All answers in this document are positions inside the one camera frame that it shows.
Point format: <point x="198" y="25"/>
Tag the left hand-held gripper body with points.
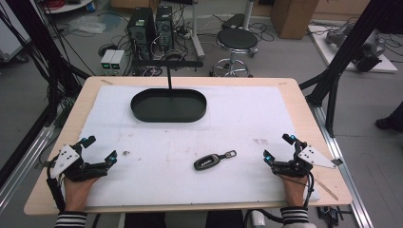
<point x="65" y="158"/>

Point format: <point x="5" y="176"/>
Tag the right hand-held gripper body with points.
<point x="313" y="157"/>

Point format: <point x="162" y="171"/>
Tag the person's left hand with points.
<point x="76" y="194"/>

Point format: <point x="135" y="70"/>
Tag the person's right hand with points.
<point x="294" y="191"/>

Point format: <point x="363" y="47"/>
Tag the thin wooden stick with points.
<point x="326" y="189"/>

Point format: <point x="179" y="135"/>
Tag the small electronics board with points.
<point x="329" y="213"/>

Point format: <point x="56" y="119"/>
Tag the black car key fob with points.
<point x="207" y="161"/>

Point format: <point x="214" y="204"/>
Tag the white chair part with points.
<point x="256" y="219"/>

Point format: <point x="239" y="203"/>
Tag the black oval tray with stand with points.
<point x="168" y="107"/>

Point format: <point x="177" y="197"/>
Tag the person's right leg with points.
<point x="225" y="220"/>

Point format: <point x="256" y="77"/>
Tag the white table mat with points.
<point x="190" y="139"/>

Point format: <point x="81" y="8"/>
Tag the white power supply box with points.
<point x="107" y="60"/>
<point x="118" y="60"/>

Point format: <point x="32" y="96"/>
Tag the white floor board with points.
<point x="329" y="52"/>

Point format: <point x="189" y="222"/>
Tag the black round stool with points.
<point x="237" y="39"/>

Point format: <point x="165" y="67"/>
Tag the grey robot part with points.
<point x="339" y="34"/>

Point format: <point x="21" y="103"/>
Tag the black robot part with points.
<point x="369" y="53"/>

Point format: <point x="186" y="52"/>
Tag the clear plastic bag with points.
<point x="87" y="23"/>

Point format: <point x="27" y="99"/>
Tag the cardboard box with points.
<point x="293" y="17"/>

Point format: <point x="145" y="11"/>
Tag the black computer tower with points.
<point x="164" y="27"/>
<point x="141" y="31"/>

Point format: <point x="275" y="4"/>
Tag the black flat device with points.
<point x="234" y="21"/>

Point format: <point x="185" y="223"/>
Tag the white round table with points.
<point x="68" y="5"/>

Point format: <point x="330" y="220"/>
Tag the grey desk leg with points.
<point x="195" y="31"/>

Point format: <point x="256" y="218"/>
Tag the aluminium rail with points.
<point x="25" y="158"/>
<point x="345" y="177"/>

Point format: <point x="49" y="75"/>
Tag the black metal frame stand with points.
<point x="41" y="41"/>
<point x="345" y="47"/>

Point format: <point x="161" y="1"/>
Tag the white wall panel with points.
<point x="9" y="34"/>

